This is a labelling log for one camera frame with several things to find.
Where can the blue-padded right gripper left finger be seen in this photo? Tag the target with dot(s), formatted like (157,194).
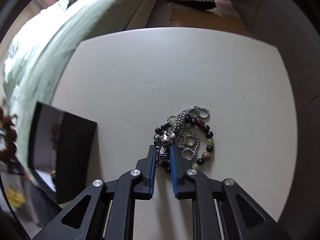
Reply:
(105,210)

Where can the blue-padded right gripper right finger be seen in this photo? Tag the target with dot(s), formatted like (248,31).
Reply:
(221,209)

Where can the black jewelry box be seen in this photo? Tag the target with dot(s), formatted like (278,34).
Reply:
(59,149)

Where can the white leather ottoman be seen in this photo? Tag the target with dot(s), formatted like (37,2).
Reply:
(130,82)

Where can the bed with green blanket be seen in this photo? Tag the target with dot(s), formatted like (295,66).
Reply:
(40,51)

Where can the cardboard sheets on floor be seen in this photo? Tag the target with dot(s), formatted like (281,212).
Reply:
(207,20)

